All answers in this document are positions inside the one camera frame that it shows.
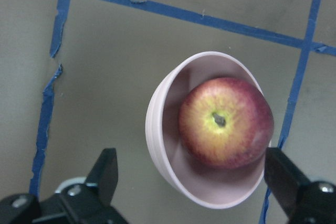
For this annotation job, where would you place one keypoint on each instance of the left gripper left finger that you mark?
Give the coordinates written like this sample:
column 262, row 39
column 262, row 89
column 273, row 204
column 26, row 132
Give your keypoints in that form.
column 85, row 200

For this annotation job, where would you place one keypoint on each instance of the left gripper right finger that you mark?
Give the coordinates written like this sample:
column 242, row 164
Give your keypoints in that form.
column 302, row 200

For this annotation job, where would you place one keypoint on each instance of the pink bowl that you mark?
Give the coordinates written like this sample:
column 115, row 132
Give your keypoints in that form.
column 209, row 187

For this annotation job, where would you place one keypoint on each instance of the red apple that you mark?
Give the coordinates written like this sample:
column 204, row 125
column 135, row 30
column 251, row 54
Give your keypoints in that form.
column 225, row 123

